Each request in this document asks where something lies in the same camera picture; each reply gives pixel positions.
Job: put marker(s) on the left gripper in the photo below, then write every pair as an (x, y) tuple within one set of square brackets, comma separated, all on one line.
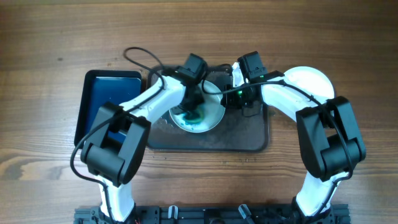
[(180, 108)]

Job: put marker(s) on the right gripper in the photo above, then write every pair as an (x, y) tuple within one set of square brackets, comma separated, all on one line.
[(229, 101)]

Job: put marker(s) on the green yellow sponge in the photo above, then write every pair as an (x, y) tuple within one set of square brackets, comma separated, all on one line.
[(194, 116)]

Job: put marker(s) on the white plate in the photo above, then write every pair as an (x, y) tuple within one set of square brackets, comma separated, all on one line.
[(208, 114), (311, 80)]

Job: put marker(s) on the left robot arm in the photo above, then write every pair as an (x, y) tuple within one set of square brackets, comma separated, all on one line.
[(113, 148)]

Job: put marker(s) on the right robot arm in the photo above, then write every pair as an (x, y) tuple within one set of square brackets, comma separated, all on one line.
[(330, 141)]

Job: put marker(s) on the dark grey serving tray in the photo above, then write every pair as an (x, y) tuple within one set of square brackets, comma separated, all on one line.
[(233, 133)]

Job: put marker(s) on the black water basin tray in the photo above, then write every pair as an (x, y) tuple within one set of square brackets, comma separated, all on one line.
[(101, 86)]

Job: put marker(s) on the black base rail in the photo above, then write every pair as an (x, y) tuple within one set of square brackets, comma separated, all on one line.
[(273, 213)]

